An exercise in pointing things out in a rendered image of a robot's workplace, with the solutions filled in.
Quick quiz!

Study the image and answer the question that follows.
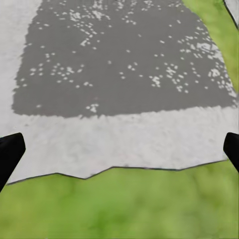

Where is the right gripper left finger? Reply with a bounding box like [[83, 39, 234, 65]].
[[0, 132, 26, 192]]

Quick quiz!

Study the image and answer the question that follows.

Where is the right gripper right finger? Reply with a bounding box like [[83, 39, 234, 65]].
[[223, 132, 239, 173]]

